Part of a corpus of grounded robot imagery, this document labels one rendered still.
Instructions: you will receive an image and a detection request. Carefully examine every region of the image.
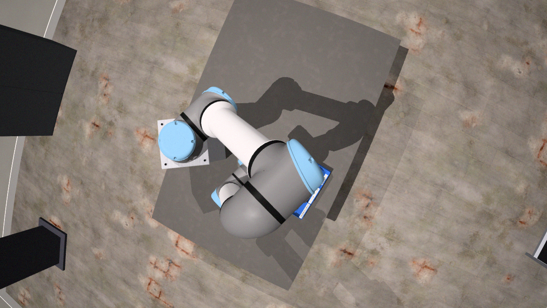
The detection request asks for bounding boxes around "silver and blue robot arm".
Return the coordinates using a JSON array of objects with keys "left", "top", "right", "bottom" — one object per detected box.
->
[{"left": 158, "top": 86, "right": 324, "bottom": 239}]

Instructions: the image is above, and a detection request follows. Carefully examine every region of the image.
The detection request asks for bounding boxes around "blue bin rack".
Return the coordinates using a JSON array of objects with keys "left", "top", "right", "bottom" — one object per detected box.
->
[{"left": 293, "top": 163, "right": 331, "bottom": 220}]

